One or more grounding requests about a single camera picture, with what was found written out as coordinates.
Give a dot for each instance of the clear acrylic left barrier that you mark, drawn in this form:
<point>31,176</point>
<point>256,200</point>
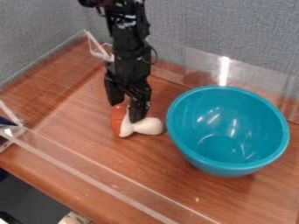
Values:
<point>21,53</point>

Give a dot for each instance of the clear acrylic front barrier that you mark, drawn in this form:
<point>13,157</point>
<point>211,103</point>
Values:
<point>94,174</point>

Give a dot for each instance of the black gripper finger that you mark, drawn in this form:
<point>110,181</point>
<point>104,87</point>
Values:
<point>138,110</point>
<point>115,92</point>

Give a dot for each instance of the clear acrylic back barrier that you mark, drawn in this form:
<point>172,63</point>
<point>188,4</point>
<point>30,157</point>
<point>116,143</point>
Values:
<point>203,69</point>

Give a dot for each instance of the clear acrylic corner bracket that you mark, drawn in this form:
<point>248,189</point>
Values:
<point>99,50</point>

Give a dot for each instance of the blue plastic bowl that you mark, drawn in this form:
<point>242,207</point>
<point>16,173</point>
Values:
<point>228,130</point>

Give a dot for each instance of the clear acrylic barrier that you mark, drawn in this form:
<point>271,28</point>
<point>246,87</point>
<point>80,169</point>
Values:
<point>94,174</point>
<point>21,53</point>
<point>203,69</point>

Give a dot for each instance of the white brown toy mushroom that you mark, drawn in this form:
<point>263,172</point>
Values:
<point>123,128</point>

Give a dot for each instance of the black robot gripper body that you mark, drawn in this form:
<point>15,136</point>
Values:
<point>131,70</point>

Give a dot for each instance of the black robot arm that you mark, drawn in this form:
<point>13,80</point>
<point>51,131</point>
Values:
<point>127,24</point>

